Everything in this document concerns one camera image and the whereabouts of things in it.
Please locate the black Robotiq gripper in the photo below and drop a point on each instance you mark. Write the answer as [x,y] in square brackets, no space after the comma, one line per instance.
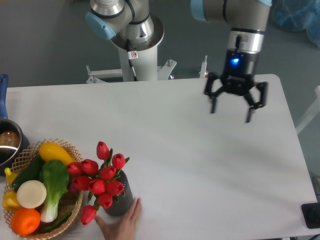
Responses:
[238,72]

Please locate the red tulip bouquet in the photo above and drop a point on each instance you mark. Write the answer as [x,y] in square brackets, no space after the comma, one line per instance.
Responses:
[101,181]

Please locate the dark grey ribbed vase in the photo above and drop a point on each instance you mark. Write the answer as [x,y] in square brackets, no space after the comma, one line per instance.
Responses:
[121,202]

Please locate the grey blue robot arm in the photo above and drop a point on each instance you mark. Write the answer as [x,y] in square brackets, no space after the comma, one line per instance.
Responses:
[247,18]

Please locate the person's hand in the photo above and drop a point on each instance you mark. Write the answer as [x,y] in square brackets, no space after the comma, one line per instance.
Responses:
[125,228]

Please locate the blue plastic bag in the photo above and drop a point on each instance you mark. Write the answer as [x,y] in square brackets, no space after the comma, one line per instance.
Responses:
[298,16]

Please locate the black device at edge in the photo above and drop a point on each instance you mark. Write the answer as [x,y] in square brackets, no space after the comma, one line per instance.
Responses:
[311,214]

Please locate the purple red onion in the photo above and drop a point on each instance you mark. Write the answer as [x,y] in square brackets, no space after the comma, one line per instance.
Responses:
[71,185]

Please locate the yellow squash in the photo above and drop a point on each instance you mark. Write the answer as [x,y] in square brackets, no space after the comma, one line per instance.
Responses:
[49,151]

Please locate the green bok choy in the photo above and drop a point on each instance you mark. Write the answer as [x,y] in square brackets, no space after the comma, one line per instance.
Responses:
[55,177]

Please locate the woven wicker basket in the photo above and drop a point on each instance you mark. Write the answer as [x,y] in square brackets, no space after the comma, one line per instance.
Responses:
[70,203]

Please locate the dark green cucumber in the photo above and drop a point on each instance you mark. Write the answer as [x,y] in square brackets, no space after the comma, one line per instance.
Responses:
[31,172]

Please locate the white round radish slice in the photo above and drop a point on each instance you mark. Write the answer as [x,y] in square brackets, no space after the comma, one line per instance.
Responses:
[31,194]

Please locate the small yellow pepper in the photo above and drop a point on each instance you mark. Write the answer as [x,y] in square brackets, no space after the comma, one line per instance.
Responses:
[10,176]

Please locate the orange fruit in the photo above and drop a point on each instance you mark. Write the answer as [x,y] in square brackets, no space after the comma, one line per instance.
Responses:
[25,221]

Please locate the yellow bell pepper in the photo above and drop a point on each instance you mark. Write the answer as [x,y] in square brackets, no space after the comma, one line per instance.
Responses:
[10,201]

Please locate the white frame at right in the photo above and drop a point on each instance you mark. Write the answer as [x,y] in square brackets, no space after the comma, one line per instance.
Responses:
[312,111]

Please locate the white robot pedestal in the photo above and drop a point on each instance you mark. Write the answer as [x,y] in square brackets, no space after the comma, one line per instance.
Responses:
[137,46]

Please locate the blue handled saucepan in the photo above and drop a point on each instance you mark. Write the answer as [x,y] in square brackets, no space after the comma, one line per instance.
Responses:
[12,139]

